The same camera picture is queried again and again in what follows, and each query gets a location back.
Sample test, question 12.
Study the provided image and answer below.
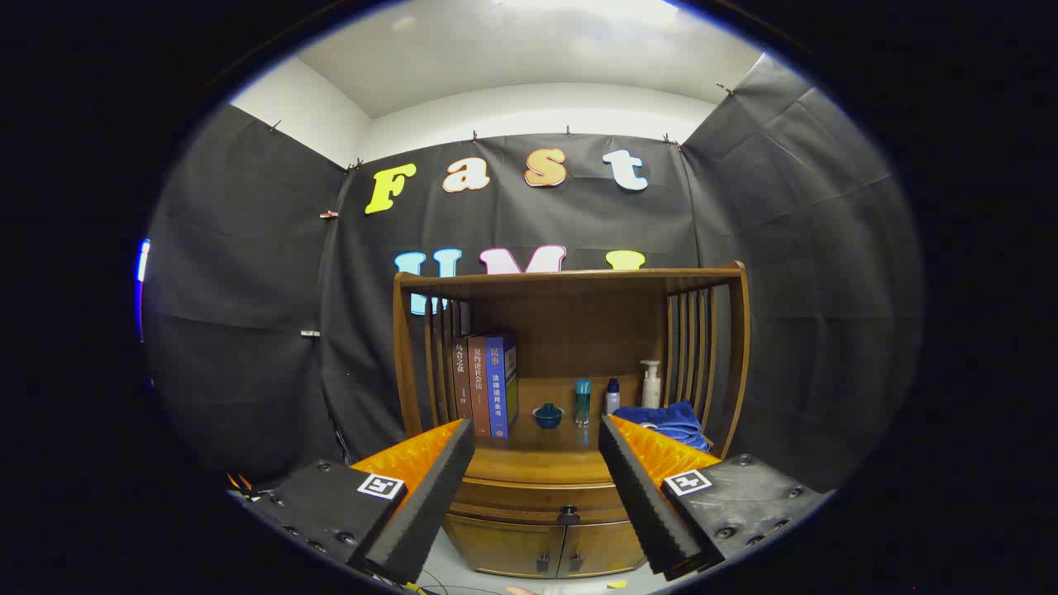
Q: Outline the wooden cabinet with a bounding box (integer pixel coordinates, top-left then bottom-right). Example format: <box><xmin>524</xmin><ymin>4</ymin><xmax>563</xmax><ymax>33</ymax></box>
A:
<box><xmin>393</xmin><ymin>262</ymin><xmax>751</xmax><ymax>579</ymax></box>

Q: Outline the blue folded towel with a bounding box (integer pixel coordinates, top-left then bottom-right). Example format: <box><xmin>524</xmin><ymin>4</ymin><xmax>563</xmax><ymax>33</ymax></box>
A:
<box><xmin>613</xmin><ymin>401</ymin><xmax>712</xmax><ymax>452</ymax></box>

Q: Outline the thick blue book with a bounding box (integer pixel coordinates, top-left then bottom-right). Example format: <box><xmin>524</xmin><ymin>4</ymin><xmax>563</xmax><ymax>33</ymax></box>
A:
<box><xmin>484</xmin><ymin>333</ymin><xmax>519</xmax><ymax>440</ymax></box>

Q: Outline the wooden drawer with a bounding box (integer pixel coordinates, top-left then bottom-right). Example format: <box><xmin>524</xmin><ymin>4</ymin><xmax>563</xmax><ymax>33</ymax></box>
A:
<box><xmin>450</xmin><ymin>475</ymin><xmax>633</xmax><ymax>525</ymax></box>

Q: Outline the wooden cabinet door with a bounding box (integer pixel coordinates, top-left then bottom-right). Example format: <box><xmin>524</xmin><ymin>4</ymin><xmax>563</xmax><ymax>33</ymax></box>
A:
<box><xmin>444</xmin><ymin>514</ymin><xmax>567</xmax><ymax>578</ymax></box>
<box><xmin>558</xmin><ymin>521</ymin><xmax>647</xmax><ymax>578</ymax></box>

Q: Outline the dark brown book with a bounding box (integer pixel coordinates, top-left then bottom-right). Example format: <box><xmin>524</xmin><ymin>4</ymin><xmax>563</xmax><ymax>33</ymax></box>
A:
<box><xmin>450</xmin><ymin>335</ymin><xmax>474</xmax><ymax>420</ymax></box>

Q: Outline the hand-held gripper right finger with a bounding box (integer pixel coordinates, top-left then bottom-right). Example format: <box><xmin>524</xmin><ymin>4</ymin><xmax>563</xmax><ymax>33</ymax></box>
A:
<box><xmin>598</xmin><ymin>414</ymin><xmax>827</xmax><ymax>581</ymax></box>

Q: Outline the wooden countertop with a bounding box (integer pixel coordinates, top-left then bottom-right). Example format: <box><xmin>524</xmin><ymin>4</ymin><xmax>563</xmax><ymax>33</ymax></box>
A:
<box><xmin>413</xmin><ymin>376</ymin><xmax>720</xmax><ymax>484</ymax></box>

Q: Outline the black backdrop cloth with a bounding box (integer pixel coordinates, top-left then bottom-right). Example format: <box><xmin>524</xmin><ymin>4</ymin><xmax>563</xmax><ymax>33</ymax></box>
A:
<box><xmin>141</xmin><ymin>54</ymin><xmax>922</xmax><ymax>497</ymax></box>

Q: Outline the reddish brown book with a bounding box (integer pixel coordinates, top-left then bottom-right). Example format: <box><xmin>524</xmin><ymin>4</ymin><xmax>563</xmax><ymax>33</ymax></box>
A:
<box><xmin>465</xmin><ymin>334</ymin><xmax>492</xmax><ymax>438</ymax></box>

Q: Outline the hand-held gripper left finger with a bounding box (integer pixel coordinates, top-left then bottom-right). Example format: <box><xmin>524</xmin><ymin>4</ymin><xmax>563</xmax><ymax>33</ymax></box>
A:
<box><xmin>240</xmin><ymin>418</ymin><xmax>477</xmax><ymax>585</ymax></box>

